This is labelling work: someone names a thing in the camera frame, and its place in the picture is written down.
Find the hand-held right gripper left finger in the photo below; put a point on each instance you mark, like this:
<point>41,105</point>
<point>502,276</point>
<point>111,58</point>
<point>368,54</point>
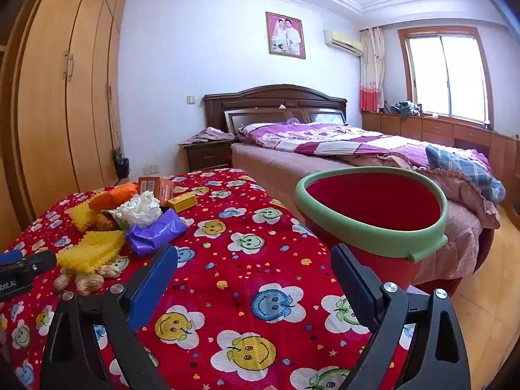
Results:
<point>152,288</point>

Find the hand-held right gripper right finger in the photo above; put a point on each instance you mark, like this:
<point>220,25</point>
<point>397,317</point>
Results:
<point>353,288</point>

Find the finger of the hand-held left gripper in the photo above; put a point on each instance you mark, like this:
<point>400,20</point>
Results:
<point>36,263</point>

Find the peanut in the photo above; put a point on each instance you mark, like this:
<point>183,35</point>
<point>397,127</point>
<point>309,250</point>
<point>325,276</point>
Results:
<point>89,283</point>
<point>110,271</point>
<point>62,282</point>

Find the purple plastic bag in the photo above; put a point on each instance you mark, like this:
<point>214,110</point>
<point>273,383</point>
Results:
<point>156,233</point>

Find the yellow foam net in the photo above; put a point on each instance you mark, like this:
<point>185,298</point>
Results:
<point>93,250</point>
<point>83,215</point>

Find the red bucket with green rim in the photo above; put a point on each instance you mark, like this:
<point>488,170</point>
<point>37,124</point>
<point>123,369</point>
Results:
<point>365,211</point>

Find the white tissue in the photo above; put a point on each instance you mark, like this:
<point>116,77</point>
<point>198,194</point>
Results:
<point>140,209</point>

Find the orange bag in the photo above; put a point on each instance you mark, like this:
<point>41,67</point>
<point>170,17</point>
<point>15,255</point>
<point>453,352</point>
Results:
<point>106,221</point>

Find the small yellow box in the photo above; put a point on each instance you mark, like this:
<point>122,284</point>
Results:
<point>181,202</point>

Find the orange cardboard box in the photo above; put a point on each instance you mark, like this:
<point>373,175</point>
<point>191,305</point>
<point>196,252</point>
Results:
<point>156,189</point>

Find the orange foam net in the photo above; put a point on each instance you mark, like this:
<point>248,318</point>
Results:
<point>118,195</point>

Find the red flower printed blanket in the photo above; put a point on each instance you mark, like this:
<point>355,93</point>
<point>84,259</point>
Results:
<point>227,276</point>

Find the black hanging bag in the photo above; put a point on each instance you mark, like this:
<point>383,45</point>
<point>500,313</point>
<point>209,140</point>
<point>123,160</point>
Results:
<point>121,166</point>

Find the dark wooden nightstand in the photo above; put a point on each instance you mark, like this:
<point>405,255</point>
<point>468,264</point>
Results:
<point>207,156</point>

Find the dark wooden bed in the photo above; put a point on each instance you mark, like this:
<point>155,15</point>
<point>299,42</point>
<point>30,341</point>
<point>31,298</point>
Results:
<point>276,162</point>

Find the purple and white quilt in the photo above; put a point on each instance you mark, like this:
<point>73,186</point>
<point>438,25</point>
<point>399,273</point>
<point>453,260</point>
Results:
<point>325,138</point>

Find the wooden wardrobe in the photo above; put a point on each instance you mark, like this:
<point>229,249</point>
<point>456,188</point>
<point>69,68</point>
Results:
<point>48,109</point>

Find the blue plaid pillow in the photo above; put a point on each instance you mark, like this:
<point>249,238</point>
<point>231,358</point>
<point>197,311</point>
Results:
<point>463,166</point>

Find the pink clothes pile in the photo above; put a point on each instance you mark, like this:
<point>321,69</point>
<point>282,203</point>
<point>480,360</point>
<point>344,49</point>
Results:
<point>213,134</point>

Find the small purple cloth item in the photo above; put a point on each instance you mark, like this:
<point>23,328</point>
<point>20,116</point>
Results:
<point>292,121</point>

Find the long wooden window cabinet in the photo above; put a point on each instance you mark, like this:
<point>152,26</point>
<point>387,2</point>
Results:
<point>438,130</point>

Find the dark clothes pile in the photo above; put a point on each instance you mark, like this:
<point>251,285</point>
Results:
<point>406,109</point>

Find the white and red curtain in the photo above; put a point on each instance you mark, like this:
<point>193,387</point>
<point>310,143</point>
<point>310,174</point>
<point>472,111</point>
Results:
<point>371,73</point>

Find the wooden framed window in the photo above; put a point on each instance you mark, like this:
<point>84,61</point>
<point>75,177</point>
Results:
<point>447,73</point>

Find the white air conditioner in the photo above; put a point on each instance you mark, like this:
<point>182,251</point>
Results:
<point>343,40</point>

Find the framed wall photo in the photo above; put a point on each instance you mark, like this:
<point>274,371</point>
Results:
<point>285,34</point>

